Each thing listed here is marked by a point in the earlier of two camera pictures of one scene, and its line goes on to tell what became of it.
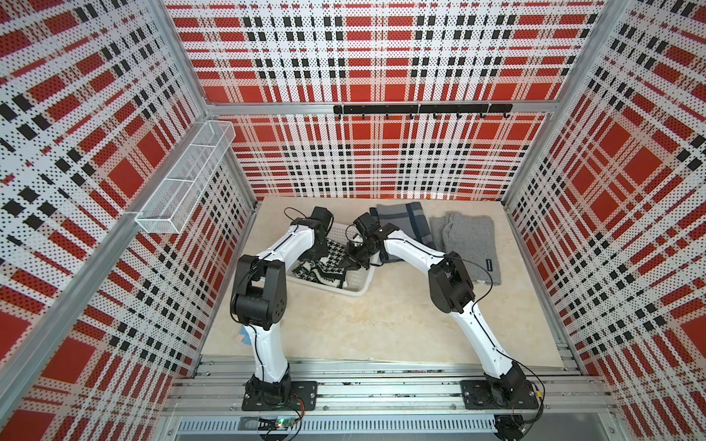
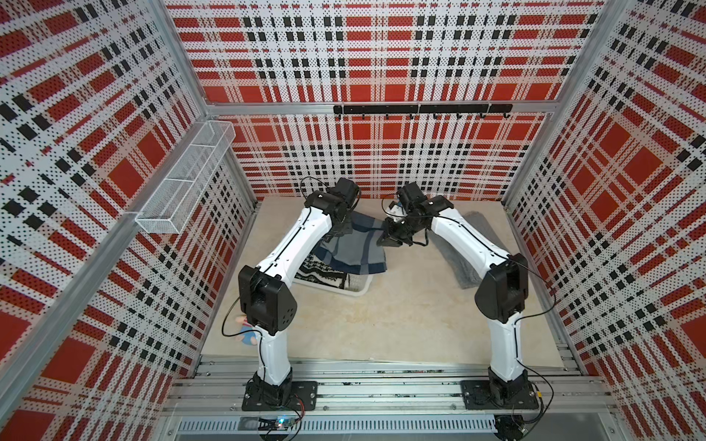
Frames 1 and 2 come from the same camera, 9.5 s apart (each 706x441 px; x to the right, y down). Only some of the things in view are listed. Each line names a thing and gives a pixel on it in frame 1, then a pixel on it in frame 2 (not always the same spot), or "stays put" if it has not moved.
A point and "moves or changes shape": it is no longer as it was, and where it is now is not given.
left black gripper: [322, 253] to [347, 228]
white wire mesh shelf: [174, 201] stays put
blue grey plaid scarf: [409, 218] moves or changes shape
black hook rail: [423, 108] stays put
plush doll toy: [244, 335] stays put
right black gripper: [350, 258] to [387, 239]
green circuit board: [275, 424] stays put
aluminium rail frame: [381, 400] stays put
